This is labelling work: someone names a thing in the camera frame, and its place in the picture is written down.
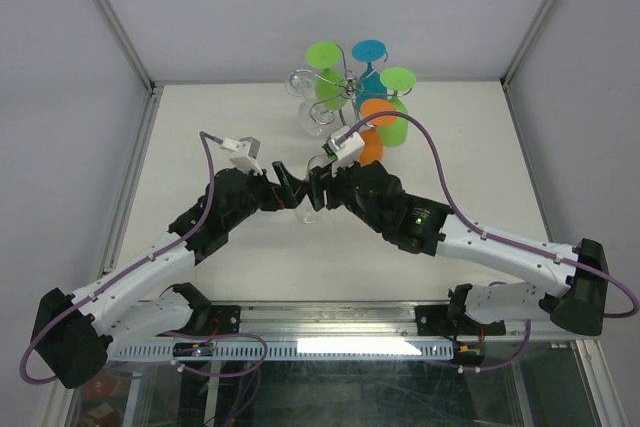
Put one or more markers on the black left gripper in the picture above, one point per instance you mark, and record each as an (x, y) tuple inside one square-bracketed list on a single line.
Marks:
[(287, 195)]

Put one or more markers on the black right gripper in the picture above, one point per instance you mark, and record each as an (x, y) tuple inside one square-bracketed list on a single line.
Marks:
[(321, 179)]

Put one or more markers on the clear flute glass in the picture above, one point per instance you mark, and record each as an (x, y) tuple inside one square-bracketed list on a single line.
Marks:
[(305, 211)]

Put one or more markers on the clear wine glass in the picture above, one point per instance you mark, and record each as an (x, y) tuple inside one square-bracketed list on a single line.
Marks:
[(301, 84)]

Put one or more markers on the orange plastic wine glass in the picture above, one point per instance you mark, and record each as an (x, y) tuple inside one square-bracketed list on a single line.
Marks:
[(374, 146)]

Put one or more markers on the green wine glass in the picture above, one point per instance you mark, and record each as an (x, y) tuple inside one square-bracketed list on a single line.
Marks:
[(330, 85), (397, 80)]

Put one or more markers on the blue plastic wine glass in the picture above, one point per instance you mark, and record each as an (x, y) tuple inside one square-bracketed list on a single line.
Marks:
[(369, 85)]

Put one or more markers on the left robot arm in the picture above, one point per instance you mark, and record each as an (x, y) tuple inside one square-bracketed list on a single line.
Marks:
[(75, 334)]

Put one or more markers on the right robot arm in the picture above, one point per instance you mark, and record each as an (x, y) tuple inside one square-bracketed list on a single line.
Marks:
[(559, 282)]

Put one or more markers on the chrome wine glass rack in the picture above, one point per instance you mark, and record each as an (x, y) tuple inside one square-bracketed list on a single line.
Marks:
[(337, 118)]

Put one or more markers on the white LED light strip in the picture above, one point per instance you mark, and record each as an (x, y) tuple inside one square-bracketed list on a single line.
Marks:
[(357, 345)]

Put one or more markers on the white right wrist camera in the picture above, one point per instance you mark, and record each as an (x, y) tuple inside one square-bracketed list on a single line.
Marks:
[(342, 149)]

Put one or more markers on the aluminium mounting rail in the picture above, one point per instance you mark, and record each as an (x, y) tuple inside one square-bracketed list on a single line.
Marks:
[(287, 322)]

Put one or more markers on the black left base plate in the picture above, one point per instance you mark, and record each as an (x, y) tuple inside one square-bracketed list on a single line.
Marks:
[(220, 319)]

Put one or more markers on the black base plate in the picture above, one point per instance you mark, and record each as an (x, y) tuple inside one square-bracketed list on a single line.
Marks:
[(220, 319), (433, 320)]

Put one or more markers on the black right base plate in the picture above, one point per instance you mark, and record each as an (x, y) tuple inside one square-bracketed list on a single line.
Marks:
[(433, 320)]

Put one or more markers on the left corner frame post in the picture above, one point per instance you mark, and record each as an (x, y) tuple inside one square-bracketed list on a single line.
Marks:
[(122, 39)]

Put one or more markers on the corner frame post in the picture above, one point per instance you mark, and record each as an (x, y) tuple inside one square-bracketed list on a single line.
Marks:
[(539, 21), (122, 39)]

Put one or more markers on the right corner frame post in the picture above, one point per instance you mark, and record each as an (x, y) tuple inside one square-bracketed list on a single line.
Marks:
[(539, 21)]

